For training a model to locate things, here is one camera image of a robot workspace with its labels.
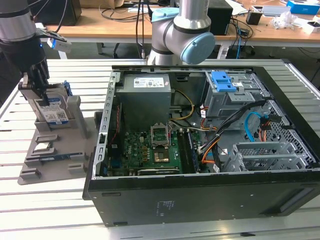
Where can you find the crumpled white paper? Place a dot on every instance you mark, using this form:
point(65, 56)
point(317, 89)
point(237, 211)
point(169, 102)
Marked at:
point(39, 25)

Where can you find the blue cardboard box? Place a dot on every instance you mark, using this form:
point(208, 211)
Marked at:
point(303, 6)

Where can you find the wooden desk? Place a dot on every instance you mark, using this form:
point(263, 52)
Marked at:
point(105, 26)

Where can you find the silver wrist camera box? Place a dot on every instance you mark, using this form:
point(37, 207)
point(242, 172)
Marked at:
point(60, 46)

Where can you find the grey parts rack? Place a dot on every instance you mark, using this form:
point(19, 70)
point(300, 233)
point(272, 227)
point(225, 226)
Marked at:
point(62, 146)

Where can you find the grey power supply unit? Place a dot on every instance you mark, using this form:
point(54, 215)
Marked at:
point(142, 105)

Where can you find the RAM stick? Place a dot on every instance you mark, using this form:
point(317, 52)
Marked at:
point(60, 156)

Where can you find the CPU socket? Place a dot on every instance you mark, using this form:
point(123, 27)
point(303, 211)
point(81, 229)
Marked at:
point(161, 157)

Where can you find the black RAM slot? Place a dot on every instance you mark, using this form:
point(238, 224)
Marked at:
point(194, 152)
point(185, 150)

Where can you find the black graphics card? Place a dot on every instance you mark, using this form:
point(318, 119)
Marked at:
point(157, 171)

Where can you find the silver CPU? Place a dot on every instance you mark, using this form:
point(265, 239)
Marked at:
point(42, 147)

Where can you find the locking lever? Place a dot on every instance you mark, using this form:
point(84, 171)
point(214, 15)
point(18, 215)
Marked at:
point(171, 130)

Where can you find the black speaker box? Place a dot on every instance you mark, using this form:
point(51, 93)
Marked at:
point(220, 18)

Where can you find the white small box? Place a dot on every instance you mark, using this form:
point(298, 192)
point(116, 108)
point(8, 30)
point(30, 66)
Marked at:
point(312, 27)

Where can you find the grey flat box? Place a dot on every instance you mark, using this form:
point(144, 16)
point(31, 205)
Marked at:
point(272, 10)

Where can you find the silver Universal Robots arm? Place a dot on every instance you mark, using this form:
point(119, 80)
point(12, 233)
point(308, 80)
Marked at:
point(190, 27)

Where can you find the crumpled clear plastic bag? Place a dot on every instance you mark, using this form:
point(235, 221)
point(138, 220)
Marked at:
point(285, 20)

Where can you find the silver perforated drive cage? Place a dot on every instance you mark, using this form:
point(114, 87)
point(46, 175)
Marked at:
point(262, 150)

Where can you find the blue disk carrier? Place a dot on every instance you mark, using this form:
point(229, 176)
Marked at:
point(222, 81)

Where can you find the black case fan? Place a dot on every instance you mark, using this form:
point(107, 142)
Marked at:
point(116, 153)

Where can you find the blue port connector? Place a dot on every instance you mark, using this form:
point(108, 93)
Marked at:
point(115, 164)

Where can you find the grey metal disk bay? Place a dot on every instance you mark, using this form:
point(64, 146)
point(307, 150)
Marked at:
point(225, 105)

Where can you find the large black box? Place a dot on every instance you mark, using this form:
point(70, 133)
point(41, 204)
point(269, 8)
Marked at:
point(65, 11)

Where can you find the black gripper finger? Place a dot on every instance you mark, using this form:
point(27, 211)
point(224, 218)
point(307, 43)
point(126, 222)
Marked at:
point(26, 81)
point(42, 80)

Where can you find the green motherboard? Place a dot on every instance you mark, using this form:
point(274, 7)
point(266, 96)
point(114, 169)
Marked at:
point(140, 150)

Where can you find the small black box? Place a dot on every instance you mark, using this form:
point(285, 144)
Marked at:
point(253, 18)

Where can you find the black open PC case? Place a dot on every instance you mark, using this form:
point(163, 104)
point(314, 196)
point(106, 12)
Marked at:
point(200, 200)

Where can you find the hard disk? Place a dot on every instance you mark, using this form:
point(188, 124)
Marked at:
point(57, 112)

